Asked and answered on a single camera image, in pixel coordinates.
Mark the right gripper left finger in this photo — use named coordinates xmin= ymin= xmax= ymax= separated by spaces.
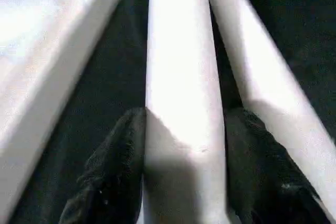
xmin=58 ymin=106 xmax=148 ymax=224

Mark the white plastic table leg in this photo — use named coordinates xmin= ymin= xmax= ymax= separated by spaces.
xmin=205 ymin=0 xmax=336 ymax=219
xmin=141 ymin=0 xmax=232 ymax=224

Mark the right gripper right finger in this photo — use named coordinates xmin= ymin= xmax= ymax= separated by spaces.
xmin=223 ymin=106 xmax=334 ymax=224

